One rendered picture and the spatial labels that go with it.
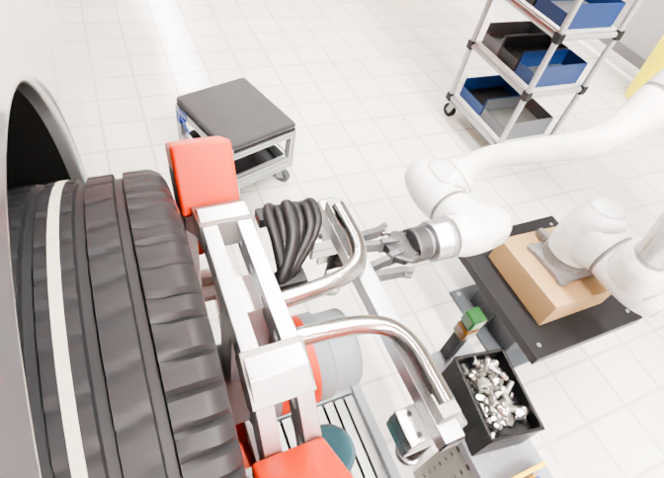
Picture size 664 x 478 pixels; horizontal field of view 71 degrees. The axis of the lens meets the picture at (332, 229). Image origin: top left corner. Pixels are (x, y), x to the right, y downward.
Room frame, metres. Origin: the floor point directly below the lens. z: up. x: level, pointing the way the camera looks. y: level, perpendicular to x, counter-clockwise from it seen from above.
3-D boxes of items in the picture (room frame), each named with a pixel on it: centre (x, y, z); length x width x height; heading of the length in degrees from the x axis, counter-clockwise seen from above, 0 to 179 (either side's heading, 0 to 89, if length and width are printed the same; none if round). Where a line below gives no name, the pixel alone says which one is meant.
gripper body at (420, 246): (0.64, -0.16, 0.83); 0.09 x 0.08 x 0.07; 123
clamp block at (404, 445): (0.25, -0.19, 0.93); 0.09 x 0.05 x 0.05; 124
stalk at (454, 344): (0.64, -0.38, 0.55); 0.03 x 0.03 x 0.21; 34
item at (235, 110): (1.59, 0.52, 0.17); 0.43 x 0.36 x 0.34; 52
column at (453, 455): (0.45, -0.50, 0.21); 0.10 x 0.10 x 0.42; 34
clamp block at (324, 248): (0.54, 0.00, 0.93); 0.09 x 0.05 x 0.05; 124
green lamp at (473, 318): (0.64, -0.38, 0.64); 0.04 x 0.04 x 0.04; 34
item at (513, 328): (1.14, -0.79, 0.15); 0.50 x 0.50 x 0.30; 34
